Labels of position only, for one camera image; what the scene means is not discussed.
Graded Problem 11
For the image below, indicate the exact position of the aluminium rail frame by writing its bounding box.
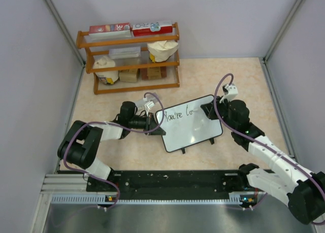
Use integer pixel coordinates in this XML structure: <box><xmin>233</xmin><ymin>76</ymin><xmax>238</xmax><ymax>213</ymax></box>
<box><xmin>41</xmin><ymin>174</ymin><xmax>88</xmax><ymax>194</ymax></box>

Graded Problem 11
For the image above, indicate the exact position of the tan cardboard box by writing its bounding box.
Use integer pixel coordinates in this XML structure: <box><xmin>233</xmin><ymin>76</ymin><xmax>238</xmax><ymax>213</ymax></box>
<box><xmin>119</xmin><ymin>69</ymin><xmax>139</xmax><ymax>83</ymax></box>

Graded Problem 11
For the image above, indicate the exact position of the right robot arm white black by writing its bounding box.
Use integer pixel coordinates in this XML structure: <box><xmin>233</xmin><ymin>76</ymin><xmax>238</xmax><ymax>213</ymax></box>
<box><xmin>200</xmin><ymin>97</ymin><xmax>324</xmax><ymax>225</ymax></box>

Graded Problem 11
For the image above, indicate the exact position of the cream paper bag upper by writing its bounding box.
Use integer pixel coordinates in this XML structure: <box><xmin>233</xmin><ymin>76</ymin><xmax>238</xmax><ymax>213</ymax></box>
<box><xmin>147</xmin><ymin>41</ymin><xmax>179</xmax><ymax>62</ymax></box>

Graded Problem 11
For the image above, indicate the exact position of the brown cardboard box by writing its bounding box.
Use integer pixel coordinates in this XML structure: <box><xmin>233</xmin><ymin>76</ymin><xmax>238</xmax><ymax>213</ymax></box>
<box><xmin>140</xmin><ymin>66</ymin><xmax>167</xmax><ymax>80</ymax></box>

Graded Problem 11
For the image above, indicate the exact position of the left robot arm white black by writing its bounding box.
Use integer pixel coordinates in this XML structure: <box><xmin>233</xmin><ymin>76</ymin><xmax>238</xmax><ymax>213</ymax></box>
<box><xmin>57</xmin><ymin>101</ymin><xmax>166</xmax><ymax>191</ymax></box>

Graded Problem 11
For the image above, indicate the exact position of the black framed whiteboard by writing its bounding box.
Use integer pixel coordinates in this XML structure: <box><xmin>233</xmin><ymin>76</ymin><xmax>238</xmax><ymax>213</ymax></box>
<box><xmin>155</xmin><ymin>95</ymin><xmax>223</xmax><ymax>153</ymax></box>

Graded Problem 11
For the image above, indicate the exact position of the red white wrap box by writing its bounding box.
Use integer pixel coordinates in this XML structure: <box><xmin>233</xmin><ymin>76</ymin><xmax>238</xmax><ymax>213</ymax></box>
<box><xmin>132</xmin><ymin>21</ymin><xmax>173</xmax><ymax>37</ymax></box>

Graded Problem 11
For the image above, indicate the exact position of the white bag lower left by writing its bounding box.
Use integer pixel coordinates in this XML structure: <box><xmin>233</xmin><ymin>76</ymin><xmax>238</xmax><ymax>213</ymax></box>
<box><xmin>92</xmin><ymin>55</ymin><xmax>119</xmax><ymax>85</ymax></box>

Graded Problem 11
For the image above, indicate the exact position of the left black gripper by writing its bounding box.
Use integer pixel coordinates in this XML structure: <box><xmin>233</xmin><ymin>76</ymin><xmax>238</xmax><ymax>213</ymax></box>
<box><xmin>129</xmin><ymin>112</ymin><xmax>166</xmax><ymax>136</ymax></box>

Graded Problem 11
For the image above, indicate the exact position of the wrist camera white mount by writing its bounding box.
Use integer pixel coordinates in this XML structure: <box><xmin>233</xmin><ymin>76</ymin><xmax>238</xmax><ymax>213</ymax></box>
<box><xmin>143</xmin><ymin>97</ymin><xmax>157</xmax><ymax>113</ymax></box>
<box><xmin>219</xmin><ymin>84</ymin><xmax>238</xmax><ymax>103</ymax></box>

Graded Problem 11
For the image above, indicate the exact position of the clear plastic box on shelf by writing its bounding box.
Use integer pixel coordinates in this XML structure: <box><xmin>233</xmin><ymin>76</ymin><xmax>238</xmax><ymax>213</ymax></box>
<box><xmin>109</xmin><ymin>46</ymin><xmax>141</xmax><ymax>59</ymax></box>

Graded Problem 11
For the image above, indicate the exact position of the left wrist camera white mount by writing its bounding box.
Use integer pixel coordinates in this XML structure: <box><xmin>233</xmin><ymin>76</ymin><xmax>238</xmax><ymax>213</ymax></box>
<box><xmin>143</xmin><ymin>97</ymin><xmax>157</xmax><ymax>113</ymax></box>

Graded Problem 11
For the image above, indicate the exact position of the red white foil box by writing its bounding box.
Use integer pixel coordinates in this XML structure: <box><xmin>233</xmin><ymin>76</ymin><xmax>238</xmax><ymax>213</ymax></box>
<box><xmin>88</xmin><ymin>22</ymin><xmax>132</xmax><ymax>40</ymax></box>

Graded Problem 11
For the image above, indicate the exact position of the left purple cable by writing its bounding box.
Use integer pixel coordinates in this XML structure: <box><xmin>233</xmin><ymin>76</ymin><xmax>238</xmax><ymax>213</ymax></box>
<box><xmin>62</xmin><ymin>91</ymin><xmax>166</xmax><ymax>211</ymax></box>

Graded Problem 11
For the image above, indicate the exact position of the wooden three tier shelf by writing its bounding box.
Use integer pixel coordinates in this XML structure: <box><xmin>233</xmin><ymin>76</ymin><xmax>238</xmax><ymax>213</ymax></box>
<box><xmin>76</xmin><ymin>22</ymin><xmax>180</xmax><ymax>95</ymax></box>

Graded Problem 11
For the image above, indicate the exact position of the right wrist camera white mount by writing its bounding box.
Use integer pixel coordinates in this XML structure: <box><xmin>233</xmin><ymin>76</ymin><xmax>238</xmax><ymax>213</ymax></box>
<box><xmin>219</xmin><ymin>84</ymin><xmax>238</xmax><ymax>103</ymax></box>

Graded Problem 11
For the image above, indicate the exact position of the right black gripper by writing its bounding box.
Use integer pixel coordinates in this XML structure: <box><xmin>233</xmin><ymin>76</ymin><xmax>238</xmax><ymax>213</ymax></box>
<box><xmin>202</xmin><ymin>95</ymin><xmax>237</xmax><ymax>131</ymax></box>

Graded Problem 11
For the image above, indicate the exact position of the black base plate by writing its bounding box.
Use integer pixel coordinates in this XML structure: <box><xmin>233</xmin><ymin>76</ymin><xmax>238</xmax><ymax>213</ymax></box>
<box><xmin>86</xmin><ymin>170</ymin><xmax>256</xmax><ymax>201</ymax></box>

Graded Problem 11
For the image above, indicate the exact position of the grey slotted cable duct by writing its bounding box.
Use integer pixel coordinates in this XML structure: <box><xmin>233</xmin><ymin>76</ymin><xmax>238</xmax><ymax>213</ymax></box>
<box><xmin>50</xmin><ymin>191</ymin><xmax>257</xmax><ymax>206</ymax></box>

